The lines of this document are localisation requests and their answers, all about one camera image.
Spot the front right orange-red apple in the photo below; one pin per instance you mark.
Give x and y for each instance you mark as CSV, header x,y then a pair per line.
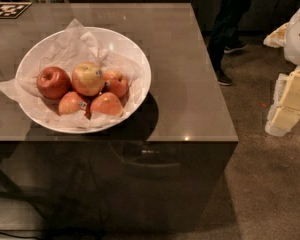
x,y
107,103

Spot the yellow-red apple with sticker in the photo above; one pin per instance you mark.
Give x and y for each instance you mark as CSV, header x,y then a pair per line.
x,y
88,79

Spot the front left apple with sticker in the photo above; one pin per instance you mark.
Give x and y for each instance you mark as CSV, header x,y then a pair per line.
x,y
73,102

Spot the dark red apple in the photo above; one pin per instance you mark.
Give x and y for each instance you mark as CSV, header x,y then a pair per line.
x,y
53,83

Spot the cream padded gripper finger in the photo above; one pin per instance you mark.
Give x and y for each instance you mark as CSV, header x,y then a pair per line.
x,y
284,113

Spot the black white marker tag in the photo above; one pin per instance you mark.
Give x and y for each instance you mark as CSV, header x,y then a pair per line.
x,y
12,10

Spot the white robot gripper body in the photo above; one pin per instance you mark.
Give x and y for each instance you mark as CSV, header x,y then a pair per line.
x,y
298,39

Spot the white bowl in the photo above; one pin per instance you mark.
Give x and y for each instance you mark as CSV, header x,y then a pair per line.
x,y
136,67

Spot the person in dark trousers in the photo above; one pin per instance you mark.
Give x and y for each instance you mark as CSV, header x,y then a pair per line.
x,y
224,37

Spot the white crumpled paper liner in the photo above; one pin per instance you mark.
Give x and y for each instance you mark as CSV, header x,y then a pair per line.
x,y
70,47

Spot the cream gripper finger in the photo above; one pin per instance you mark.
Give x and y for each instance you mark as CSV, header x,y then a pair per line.
x,y
277,38

